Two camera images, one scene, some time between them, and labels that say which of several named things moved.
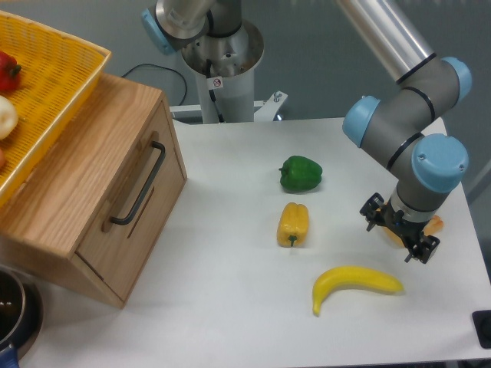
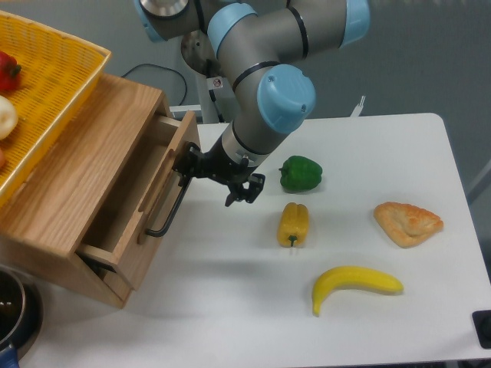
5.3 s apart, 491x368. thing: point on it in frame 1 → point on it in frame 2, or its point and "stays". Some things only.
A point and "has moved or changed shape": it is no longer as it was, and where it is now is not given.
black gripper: (408, 231) → (218, 165)
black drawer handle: (120, 221) → (183, 181)
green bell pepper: (299, 174) stays
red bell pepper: (9, 73) stays
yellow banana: (346, 277) stays
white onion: (8, 117) stays
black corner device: (482, 323) stays
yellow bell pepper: (293, 225) stays
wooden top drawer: (120, 239) has moved or changed shape
